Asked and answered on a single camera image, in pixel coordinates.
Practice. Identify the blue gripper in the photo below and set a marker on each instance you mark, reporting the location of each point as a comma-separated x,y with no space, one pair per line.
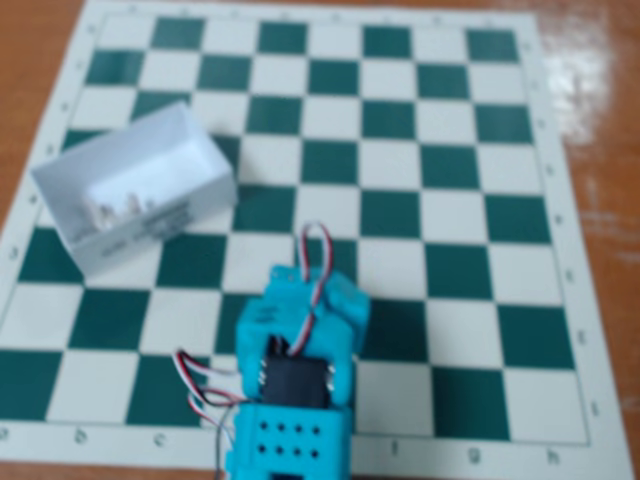
286,278

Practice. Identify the grey white toy horse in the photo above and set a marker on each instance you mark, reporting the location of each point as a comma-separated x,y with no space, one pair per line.
102,215

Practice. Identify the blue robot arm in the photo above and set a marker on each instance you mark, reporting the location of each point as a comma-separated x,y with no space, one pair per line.
287,440

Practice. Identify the white cardboard box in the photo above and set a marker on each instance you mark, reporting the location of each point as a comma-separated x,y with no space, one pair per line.
150,150

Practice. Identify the green white chessboard mat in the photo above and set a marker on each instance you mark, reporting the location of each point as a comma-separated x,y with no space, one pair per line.
330,165

